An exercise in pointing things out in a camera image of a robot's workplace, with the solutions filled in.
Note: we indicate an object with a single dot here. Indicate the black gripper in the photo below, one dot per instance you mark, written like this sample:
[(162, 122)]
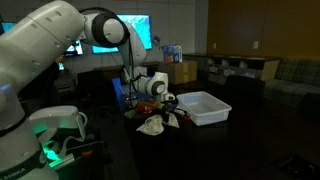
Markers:
[(168, 107)]

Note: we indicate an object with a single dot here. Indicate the white terry towel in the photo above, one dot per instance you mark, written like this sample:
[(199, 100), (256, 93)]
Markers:
[(154, 125)]

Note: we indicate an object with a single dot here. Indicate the red plush ball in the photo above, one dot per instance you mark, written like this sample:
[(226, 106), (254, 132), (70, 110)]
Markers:
[(144, 108)]

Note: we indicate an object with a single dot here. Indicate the green fabric pouch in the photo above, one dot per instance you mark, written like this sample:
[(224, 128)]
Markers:
[(130, 114)]

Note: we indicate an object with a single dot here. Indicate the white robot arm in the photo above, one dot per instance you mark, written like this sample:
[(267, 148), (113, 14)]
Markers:
[(31, 146)]

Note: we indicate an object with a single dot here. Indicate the cardboard box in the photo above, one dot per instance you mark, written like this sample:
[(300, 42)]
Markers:
[(180, 73)]

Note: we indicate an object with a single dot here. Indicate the white plastic bin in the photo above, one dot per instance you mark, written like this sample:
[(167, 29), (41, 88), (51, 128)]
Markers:
[(203, 108)]

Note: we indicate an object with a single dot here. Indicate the blue cereal box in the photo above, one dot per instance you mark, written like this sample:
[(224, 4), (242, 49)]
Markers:
[(172, 54)]

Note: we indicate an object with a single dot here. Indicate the wooden shelf cabinet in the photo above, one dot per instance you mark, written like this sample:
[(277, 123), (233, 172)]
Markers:
[(217, 67)]

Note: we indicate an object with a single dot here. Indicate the white VR headset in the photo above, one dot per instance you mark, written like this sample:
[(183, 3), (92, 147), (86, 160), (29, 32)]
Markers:
[(48, 121)]

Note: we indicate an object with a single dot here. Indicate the green plaid sofa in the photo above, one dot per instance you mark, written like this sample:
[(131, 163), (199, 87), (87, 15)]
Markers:
[(295, 77)]

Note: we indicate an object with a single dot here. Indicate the right wall monitor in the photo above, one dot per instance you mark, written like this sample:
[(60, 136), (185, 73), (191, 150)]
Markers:
[(142, 25)]

